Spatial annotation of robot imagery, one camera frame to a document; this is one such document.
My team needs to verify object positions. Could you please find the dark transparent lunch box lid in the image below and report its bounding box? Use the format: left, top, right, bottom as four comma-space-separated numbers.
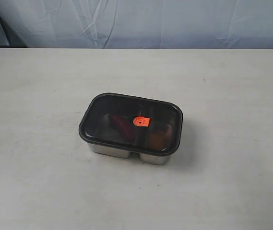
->
79, 92, 183, 156

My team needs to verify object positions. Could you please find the red sausage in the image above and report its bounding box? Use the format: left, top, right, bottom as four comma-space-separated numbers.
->
111, 115, 135, 142

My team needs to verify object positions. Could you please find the yellow cheese wedge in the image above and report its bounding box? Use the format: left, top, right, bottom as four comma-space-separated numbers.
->
148, 129, 172, 151

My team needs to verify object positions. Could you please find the stainless steel lunch box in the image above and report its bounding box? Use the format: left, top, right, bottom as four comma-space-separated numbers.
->
87, 143, 171, 165

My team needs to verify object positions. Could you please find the white backdrop curtain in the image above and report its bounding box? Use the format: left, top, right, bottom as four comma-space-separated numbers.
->
0, 0, 273, 49

